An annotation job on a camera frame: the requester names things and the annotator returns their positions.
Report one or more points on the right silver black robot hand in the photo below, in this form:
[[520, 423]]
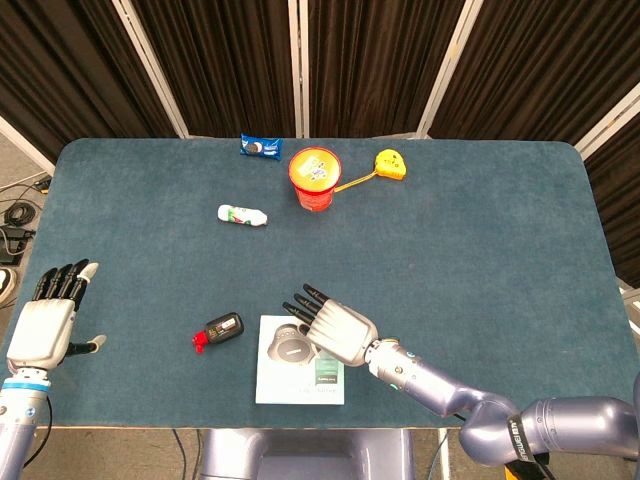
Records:
[[340, 330]]

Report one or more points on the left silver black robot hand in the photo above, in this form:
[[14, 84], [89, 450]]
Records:
[[45, 330]]

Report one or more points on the right grey-purple robot arm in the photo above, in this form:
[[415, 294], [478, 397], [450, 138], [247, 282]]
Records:
[[440, 390]]

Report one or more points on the white Philips speaker box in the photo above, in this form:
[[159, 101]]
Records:
[[280, 385]]

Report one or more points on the black power adapter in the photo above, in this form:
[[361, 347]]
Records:
[[12, 240]]

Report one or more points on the black bottle with red cap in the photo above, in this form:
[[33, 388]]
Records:
[[225, 327]]

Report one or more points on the grey-purple robot torso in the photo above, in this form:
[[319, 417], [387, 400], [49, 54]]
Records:
[[300, 450]]

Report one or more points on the blue felt table mat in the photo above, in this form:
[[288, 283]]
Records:
[[450, 250]]

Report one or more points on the small white milk bottle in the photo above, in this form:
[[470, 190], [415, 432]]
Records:
[[240, 215]]

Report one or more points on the red cup with orange lid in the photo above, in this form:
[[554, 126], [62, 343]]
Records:
[[315, 170]]

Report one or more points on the yellow tape measure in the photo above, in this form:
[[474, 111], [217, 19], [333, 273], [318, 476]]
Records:
[[390, 162]]

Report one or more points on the blue cookie packet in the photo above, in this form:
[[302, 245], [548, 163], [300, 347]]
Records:
[[261, 146]]

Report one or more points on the black curtain screen panel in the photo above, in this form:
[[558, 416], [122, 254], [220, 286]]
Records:
[[225, 60], [75, 60], [620, 200], [540, 65], [375, 60]]

